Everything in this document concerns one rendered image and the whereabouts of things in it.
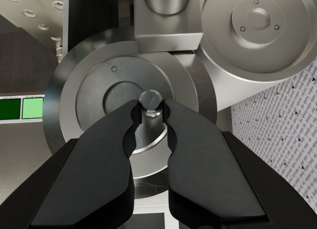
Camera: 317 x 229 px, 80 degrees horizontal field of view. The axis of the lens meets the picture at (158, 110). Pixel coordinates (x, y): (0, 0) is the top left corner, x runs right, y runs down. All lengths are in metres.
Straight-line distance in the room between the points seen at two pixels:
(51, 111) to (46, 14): 0.31
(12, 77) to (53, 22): 2.21
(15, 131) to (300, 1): 0.61
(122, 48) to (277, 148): 0.23
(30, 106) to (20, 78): 2.01
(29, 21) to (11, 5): 0.05
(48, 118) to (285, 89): 0.26
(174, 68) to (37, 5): 0.33
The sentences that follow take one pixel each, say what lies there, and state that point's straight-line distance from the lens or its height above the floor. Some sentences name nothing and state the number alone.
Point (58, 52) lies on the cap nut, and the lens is 0.58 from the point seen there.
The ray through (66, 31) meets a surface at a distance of 0.21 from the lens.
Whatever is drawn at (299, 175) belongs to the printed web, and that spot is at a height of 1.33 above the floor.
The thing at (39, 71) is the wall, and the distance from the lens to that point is 2.47.
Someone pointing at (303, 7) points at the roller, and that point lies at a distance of 0.24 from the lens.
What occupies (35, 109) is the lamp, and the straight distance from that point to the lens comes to 0.58.
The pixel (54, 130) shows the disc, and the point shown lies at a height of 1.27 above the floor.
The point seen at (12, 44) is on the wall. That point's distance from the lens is 2.82.
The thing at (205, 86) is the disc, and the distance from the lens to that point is 0.17.
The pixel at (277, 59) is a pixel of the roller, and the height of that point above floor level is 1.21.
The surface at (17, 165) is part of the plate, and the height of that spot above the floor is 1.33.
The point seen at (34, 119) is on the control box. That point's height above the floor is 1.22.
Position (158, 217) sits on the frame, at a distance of 0.61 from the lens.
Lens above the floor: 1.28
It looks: 8 degrees down
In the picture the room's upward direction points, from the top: 177 degrees clockwise
